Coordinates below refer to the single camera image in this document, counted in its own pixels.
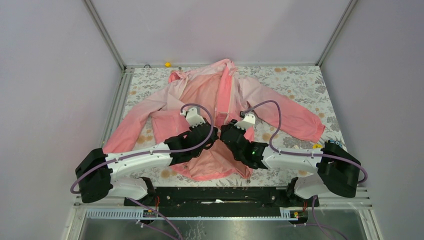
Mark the pink zip-up jacket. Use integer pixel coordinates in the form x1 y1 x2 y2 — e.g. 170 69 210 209
102 58 326 182

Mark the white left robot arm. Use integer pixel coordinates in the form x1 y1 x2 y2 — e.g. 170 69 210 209
71 122 218 206

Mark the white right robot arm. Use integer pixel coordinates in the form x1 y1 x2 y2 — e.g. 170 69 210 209
220 120 363 206

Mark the yellow round token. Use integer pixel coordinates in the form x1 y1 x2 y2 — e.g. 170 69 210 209
312 144 323 149

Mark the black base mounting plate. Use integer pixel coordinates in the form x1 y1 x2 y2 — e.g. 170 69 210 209
124 186 320 218

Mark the small owl figurine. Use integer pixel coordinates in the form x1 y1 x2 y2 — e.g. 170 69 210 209
328 139 342 147

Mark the floral patterned table mat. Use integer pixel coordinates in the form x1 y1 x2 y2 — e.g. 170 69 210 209
119 66 346 187

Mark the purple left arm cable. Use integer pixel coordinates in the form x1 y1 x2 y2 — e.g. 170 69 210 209
70 103 216 240

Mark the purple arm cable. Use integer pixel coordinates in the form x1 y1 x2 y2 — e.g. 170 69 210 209
70 103 216 240
243 99 369 240

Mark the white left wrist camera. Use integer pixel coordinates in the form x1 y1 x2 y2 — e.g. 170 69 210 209
184 107 206 128

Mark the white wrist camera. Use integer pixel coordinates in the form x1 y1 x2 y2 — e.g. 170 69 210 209
184 107 206 128
234 113 256 130

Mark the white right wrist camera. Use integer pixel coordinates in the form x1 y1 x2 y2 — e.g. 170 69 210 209
234 113 256 130

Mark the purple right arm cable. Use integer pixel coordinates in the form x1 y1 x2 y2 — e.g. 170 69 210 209
243 99 369 240

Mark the aluminium frame rail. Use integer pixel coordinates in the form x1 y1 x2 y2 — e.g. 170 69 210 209
82 0 126 71

